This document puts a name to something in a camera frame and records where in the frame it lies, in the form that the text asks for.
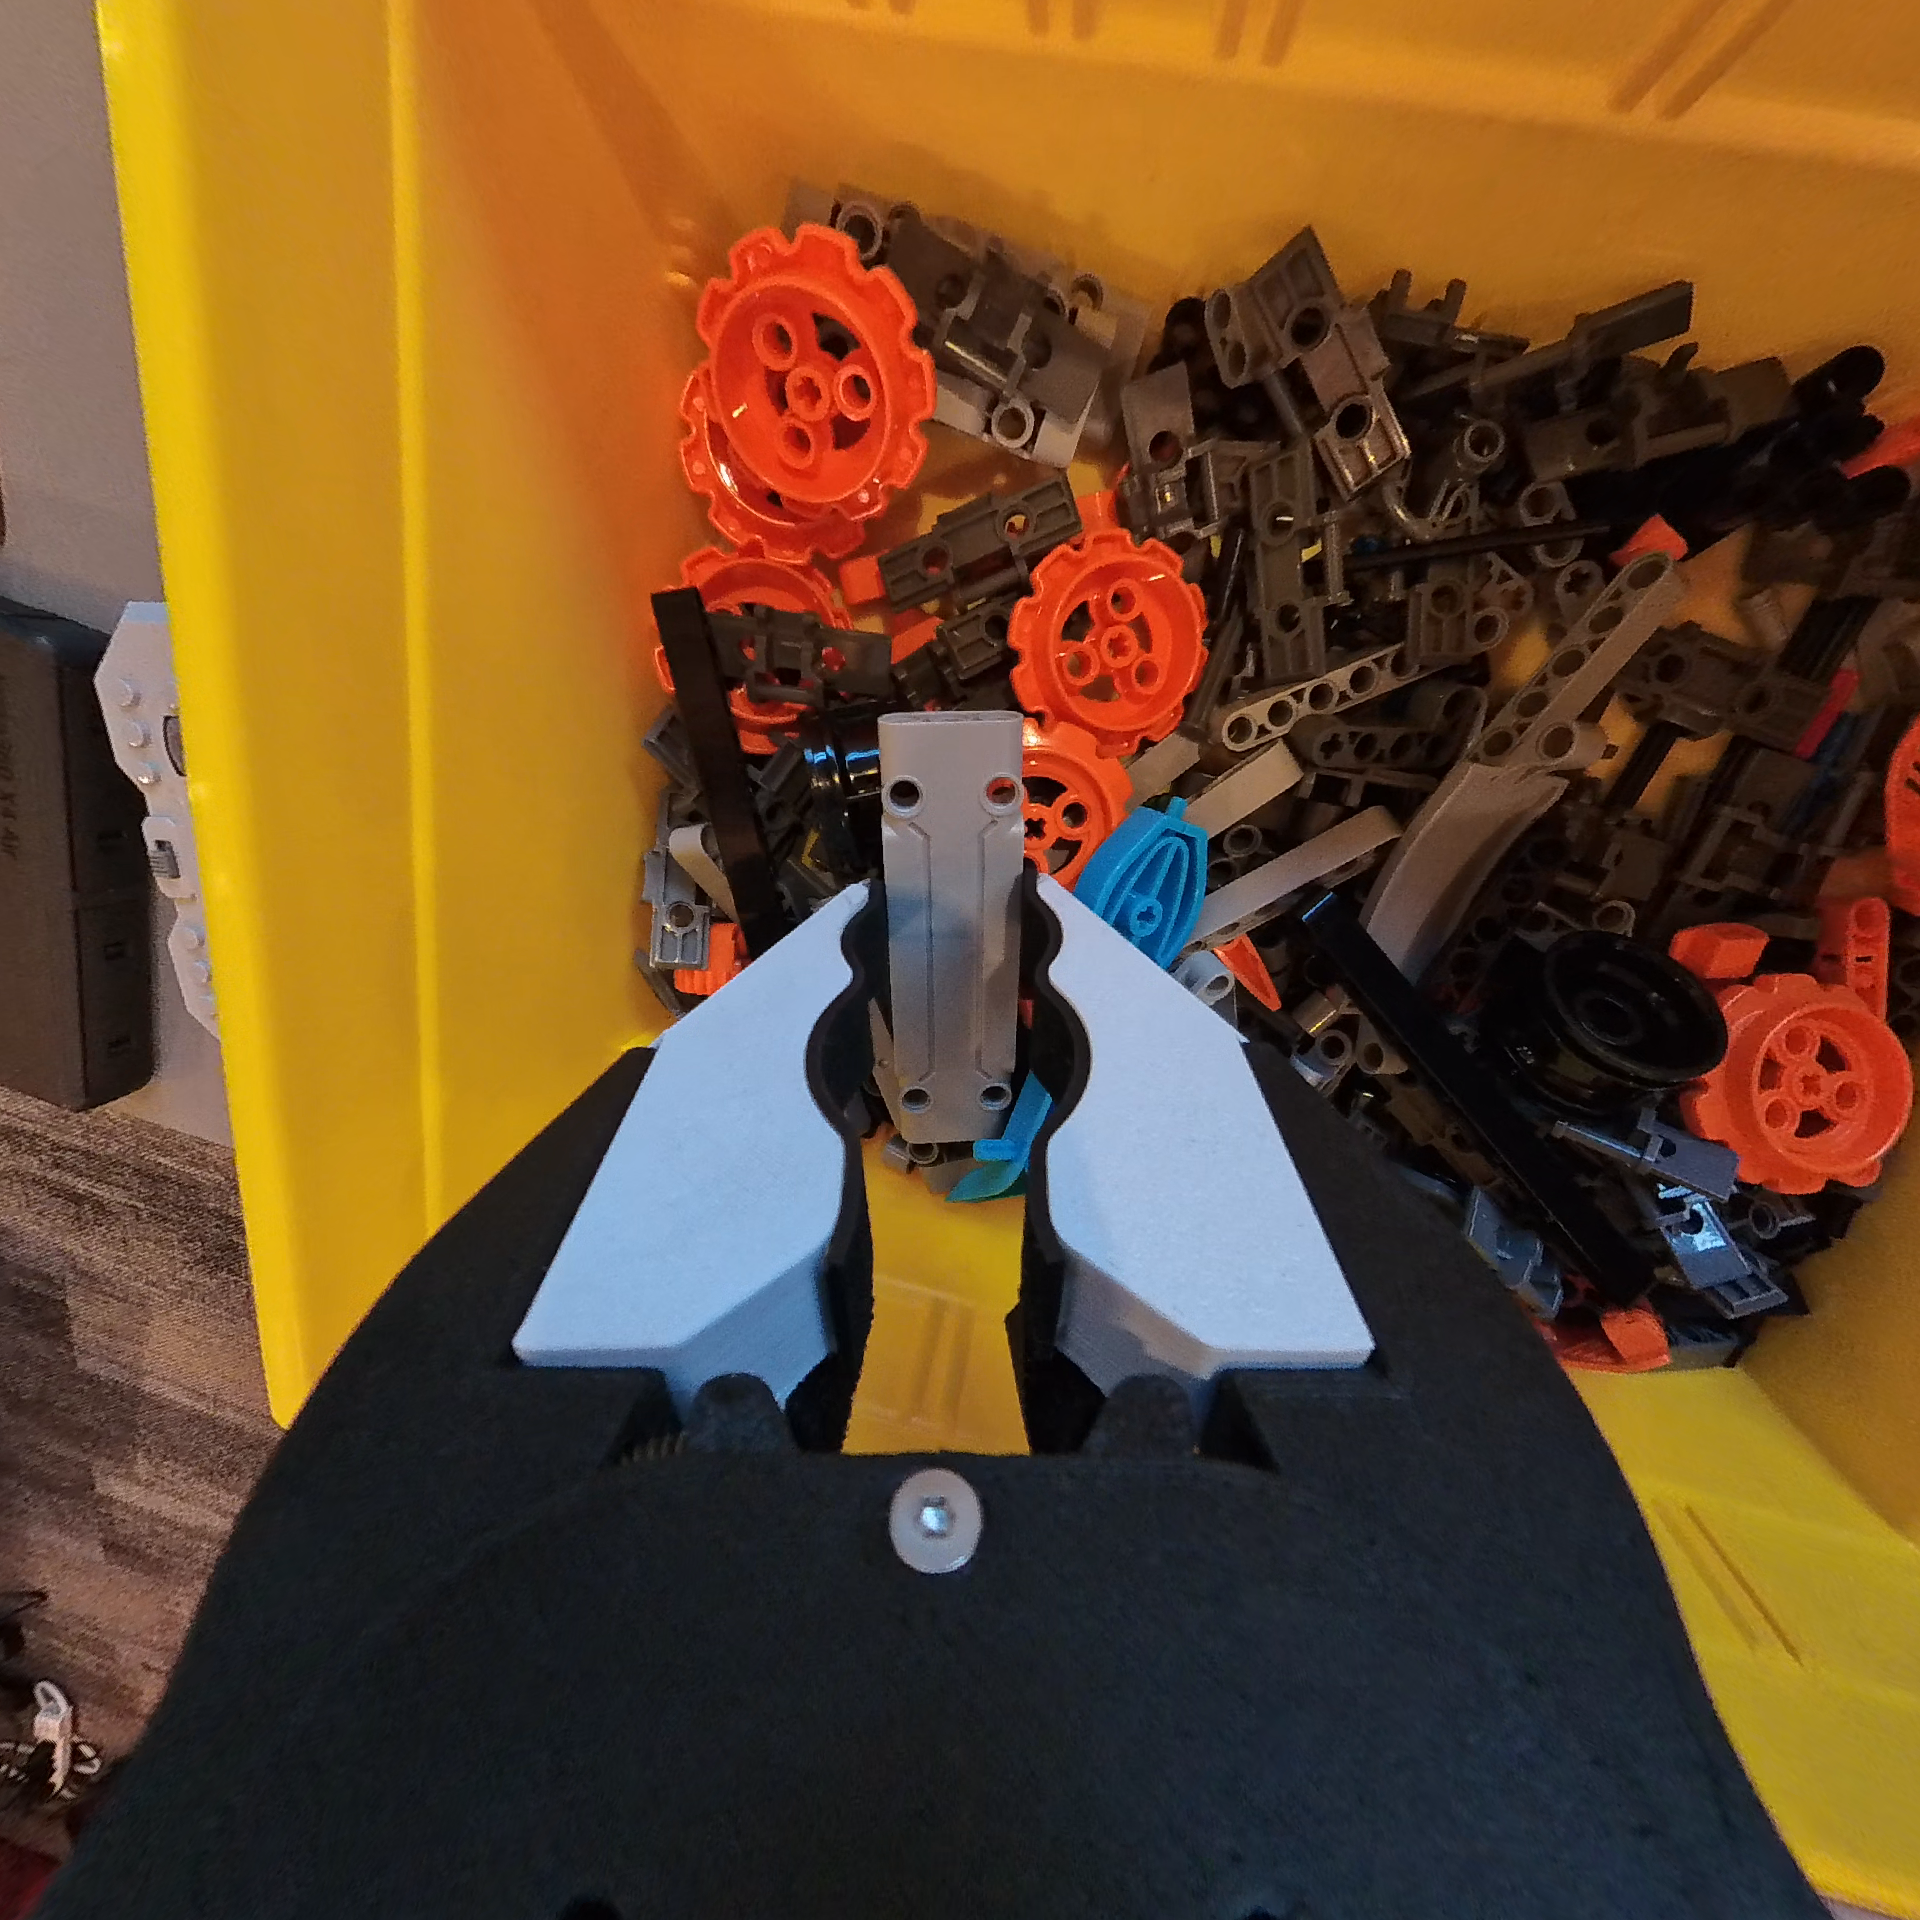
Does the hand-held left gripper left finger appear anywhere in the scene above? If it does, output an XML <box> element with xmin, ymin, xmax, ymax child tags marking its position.
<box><xmin>508</xmin><ymin>881</ymin><xmax>876</xmax><ymax>1453</ymax></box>

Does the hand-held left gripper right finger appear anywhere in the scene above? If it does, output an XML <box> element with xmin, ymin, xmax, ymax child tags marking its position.
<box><xmin>1006</xmin><ymin>871</ymin><xmax>1377</xmax><ymax>1453</ymax></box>

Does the blue plastic separator tool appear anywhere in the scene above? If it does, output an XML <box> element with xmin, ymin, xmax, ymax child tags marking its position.
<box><xmin>944</xmin><ymin>805</ymin><xmax>1207</xmax><ymax>1203</ymax></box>

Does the short grey pin-hole panel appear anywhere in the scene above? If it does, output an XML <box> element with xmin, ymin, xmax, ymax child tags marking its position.
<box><xmin>876</xmin><ymin>712</ymin><xmax>1041</xmax><ymax>1148</ymax></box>

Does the black round disc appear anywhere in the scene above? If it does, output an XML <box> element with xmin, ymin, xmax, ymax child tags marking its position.
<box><xmin>1486</xmin><ymin>931</ymin><xmax>1729</xmax><ymax>1115</ymax></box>

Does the orange round-hole gear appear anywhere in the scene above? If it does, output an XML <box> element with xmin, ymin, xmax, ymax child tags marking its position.
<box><xmin>1019</xmin><ymin>727</ymin><xmax>1133</xmax><ymax>887</ymax></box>
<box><xmin>654</xmin><ymin>543</ymin><xmax>855</xmax><ymax>751</ymax></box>
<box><xmin>1679</xmin><ymin>978</ymin><xmax>1915</xmax><ymax>1196</ymax></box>
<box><xmin>679</xmin><ymin>360</ymin><xmax>844</xmax><ymax>564</ymax></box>
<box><xmin>1008</xmin><ymin>527</ymin><xmax>1207</xmax><ymax>751</ymax></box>
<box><xmin>695</xmin><ymin>224</ymin><xmax>939</xmax><ymax>527</ymax></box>

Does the pile of small building parts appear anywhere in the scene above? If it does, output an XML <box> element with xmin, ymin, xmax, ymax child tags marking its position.
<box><xmin>642</xmin><ymin>180</ymin><xmax>1920</xmax><ymax>1375</ymax></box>

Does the yellow plastic bin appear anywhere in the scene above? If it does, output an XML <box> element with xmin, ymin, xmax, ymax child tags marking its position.
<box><xmin>91</xmin><ymin>0</ymin><xmax>1920</xmax><ymax>1908</ymax></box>

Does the grey arc-shaped panel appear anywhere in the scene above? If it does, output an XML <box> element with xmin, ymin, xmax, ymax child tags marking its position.
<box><xmin>1364</xmin><ymin>751</ymin><xmax>1547</xmax><ymax>978</ymax></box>

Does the thin grey holed beam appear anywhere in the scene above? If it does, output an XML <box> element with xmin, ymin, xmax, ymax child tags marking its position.
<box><xmin>1475</xmin><ymin>552</ymin><xmax>1689</xmax><ymax>774</ymax></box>

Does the white control hub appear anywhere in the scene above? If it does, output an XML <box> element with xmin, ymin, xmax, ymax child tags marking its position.
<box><xmin>91</xmin><ymin>602</ymin><xmax>219</xmax><ymax>1040</ymax></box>

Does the black charger box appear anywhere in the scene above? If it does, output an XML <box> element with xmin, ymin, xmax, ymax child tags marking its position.
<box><xmin>0</xmin><ymin>602</ymin><xmax>153</xmax><ymax>1115</ymax></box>

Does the small white floor part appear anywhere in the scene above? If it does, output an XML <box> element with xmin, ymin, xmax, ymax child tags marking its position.
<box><xmin>0</xmin><ymin>1590</ymin><xmax>112</xmax><ymax>1827</ymax></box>

